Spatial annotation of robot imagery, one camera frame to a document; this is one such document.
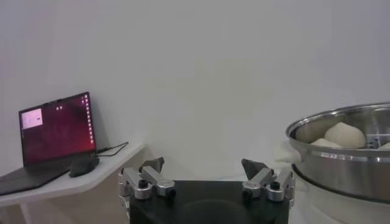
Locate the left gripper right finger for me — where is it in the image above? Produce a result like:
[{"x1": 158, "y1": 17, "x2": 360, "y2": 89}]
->
[{"x1": 240, "y1": 158, "x2": 296, "y2": 203}]

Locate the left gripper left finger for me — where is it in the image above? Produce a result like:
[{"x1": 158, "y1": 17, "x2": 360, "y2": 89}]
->
[{"x1": 117, "y1": 156, "x2": 177, "y2": 201}]

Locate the stainless steel steamer basket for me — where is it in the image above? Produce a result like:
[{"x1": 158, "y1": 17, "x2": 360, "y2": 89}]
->
[{"x1": 274, "y1": 102, "x2": 390, "y2": 203}]

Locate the white side table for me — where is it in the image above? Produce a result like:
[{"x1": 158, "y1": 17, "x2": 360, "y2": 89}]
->
[{"x1": 0, "y1": 141, "x2": 153, "y2": 224}]

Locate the black computer mouse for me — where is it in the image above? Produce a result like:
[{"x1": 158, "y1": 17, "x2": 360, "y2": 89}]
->
[{"x1": 68, "y1": 155, "x2": 101, "y2": 178}]

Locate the cream electric cooker pot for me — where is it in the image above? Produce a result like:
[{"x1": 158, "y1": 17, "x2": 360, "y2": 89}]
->
[{"x1": 292, "y1": 179, "x2": 390, "y2": 224}]

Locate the black laptop red screen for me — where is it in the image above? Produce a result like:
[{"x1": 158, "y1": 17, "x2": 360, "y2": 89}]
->
[{"x1": 0, "y1": 91, "x2": 99, "y2": 196}]

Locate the black laptop cable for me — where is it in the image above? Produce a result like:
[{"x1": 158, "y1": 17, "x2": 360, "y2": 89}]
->
[{"x1": 96, "y1": 141, "x2": 129, "y2": 158}]

